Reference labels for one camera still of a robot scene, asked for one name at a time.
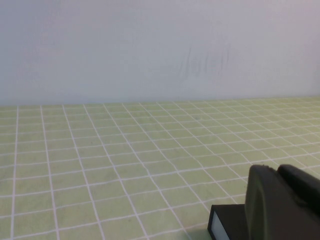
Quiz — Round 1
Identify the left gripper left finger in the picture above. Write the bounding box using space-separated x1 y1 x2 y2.
244 164 320 240

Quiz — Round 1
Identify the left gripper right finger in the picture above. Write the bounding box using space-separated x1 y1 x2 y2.
277 164 320 215

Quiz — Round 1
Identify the green checkered tablecloth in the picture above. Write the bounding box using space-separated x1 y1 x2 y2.
0 97 320 240

